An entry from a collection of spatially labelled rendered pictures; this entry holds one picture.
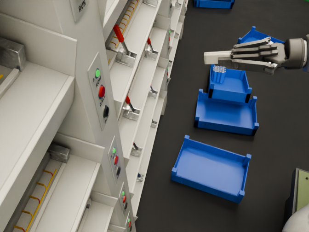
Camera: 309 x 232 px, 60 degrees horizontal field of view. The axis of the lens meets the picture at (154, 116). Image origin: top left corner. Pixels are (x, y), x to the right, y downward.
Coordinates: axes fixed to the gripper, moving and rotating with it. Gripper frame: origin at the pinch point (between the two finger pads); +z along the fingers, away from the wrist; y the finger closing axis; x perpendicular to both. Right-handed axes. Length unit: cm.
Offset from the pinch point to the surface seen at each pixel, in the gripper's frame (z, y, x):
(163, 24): 21.3, 30.1, -6.0
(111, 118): 16.0, -32.9, 12.8
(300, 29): -50, 130, -75
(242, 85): -9, 58, -63
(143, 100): 21.3, -7.7, -8.3
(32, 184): 22, -47, 15
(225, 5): 3, 149, -61
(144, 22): 18.6, 2.3, 10.8
